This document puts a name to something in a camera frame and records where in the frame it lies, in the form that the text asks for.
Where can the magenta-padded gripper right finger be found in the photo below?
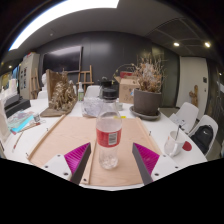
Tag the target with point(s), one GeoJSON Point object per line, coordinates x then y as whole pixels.
{"type": "Point", "coordinates": [146, 158]}

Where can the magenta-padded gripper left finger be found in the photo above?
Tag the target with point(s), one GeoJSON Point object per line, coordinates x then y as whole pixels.
{"type": "Point", "coordinates": [78, 156]}

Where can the clear red-labelled plastic bottle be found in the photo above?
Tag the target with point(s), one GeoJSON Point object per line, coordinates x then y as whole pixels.
{"type": "Point", "coordinates": [108, 136]}

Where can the plywood drawing board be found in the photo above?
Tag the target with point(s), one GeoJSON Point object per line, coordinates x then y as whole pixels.
{"type": "Point", "coordinates": [70, 133]}

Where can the white ceramic mug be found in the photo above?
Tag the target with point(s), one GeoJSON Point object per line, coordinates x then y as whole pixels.
{"type": "Point", "coordinates": [171, 146]}

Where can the metal spoon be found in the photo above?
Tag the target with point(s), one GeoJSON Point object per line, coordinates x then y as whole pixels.
{"type": "Point", "coordinates": [178, 131]}

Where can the grey plant saucer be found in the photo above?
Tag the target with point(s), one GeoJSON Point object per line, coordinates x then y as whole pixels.
{"type": "Point", "coordinates": [145, 116]}

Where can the yellow strip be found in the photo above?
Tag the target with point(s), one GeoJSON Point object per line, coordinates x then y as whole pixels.
{"type": "Point", "coordinates": [123, 117]}

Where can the crumpled printed paper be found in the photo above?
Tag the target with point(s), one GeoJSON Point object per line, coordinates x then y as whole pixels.
{"type": "Point", "coordinates": [91, 106]}

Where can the dried plant in grey pot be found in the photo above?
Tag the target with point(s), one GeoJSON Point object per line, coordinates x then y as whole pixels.
{"type": "Point", "coordinates": [147, 101]}

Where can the black backpack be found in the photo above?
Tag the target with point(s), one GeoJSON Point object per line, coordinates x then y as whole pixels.
{"type": "Point", "coordinates": [202, 138]}

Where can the pencil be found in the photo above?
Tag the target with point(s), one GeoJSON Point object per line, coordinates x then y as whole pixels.
{"type": "Point", "coordinates": [17, 141]}

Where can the green spray bottle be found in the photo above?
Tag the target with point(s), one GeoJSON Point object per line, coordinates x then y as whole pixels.
{"type": "Point", "coordinates": [81, 93]}

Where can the golden brown carved sculpture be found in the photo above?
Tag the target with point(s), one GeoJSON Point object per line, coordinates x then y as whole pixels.
{"type": "Point", "coordinates": [63, 95]}

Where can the colourful packets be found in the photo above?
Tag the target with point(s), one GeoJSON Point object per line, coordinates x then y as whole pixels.
{"type": "Point", "coordinates": [21, 121]}

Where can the wooden easel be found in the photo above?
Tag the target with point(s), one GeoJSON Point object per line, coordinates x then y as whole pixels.
{"type": "Point", "coordinates": [85, 78]}

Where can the brown wooden figure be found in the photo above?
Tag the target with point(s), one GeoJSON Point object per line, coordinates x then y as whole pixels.
{"type": "Point", "coordinates": [194, 96]}

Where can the black box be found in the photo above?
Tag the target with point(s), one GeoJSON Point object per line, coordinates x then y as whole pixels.
{"type": "Point", "coordinates": [15, 105]}

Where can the white plaster head bust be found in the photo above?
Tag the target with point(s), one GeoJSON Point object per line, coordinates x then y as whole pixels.
{"type": "Point", "coordinates": [44, 80]}

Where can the white cabinet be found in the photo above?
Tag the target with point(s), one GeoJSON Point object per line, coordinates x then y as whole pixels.
{"type": "Point", "coordinates": [28, 73]}

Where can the round ceiling spotlight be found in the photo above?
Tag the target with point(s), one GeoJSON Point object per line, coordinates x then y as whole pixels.
{"type": "Point", "coordinates": [176, 44]}
{"type": "Point", "coordinates": [207, 44]}

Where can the long ceiling light strip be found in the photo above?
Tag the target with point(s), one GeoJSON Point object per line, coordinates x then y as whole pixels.
{"type": "Point", "coordinates": [66, 13]}

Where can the black wall screen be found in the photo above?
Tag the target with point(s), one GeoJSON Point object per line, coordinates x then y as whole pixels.
{"type": "Point", "coordinates": [63, 59]}

